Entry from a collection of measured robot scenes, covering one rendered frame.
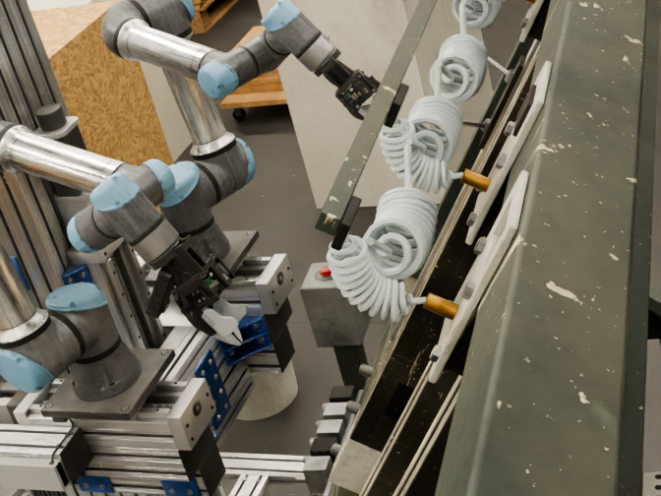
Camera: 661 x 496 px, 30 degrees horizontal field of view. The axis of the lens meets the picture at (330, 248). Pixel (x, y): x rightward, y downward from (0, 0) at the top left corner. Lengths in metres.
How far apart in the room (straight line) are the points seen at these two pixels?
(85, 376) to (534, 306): 1.80
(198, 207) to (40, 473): 0.72
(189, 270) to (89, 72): 2.29
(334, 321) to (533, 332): 2.13
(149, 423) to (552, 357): 1.81
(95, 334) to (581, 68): 1.50
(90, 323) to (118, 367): 0.13
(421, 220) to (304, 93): 3.92
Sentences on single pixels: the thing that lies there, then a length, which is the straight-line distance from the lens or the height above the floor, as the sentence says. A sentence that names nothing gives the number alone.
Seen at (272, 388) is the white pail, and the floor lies 0.10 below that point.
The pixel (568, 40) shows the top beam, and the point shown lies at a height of 1.94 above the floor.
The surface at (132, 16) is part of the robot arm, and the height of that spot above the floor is 1.66.
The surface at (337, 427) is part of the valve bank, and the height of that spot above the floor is 0.77.
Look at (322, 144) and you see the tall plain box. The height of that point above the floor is 0.31.
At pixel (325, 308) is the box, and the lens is 3.03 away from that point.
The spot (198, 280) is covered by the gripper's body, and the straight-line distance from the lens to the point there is 2.07.
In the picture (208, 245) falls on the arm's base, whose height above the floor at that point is 1.09.
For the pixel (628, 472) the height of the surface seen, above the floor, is 1.66.
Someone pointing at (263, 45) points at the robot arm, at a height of 1.59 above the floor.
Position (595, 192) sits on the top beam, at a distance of 1.13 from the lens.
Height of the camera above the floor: 2.46
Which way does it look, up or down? 29 degrees down
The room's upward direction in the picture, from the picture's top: 16 degrees counter-clockwise
